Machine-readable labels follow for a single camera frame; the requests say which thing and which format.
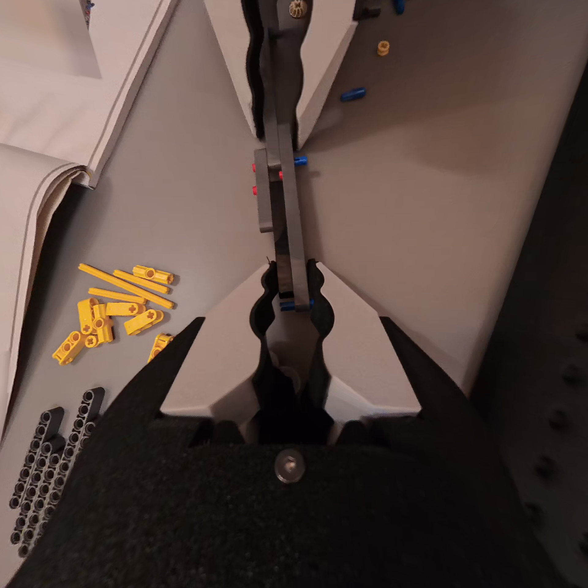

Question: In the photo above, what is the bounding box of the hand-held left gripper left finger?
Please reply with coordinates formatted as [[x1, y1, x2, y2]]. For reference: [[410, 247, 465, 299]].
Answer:
[[160, 261, 278, 435]]

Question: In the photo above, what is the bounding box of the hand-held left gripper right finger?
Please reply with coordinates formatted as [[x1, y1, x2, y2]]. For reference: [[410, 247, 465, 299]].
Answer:
[[307, 258, 422, 425]]

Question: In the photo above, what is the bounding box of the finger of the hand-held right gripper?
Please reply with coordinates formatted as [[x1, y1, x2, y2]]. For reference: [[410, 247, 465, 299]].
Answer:
[[293, 0, 359, 151], [203, 0, 272, 141]]

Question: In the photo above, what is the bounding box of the grey and black lego beam assembly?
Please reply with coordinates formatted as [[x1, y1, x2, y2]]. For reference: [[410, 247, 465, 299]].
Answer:
[[252, 18, 315, 313]]

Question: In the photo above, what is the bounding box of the pile of yellow lego pieces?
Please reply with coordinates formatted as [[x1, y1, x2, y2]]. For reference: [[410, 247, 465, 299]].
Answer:
[[51, 263, 176, 366]]

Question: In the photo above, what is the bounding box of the lego instruction booklet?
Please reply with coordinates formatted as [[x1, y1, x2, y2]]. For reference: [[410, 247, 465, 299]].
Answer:
[[0, 0, 181, 444]]

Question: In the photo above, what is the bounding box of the row of dark grey lego beams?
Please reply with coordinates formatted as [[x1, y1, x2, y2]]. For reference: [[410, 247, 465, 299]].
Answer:
[[8, 387, 106, 559]]

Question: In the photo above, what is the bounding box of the dark dotted surface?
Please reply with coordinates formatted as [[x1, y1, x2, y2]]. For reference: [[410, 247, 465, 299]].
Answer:
[[469, 69, 588, 588]]

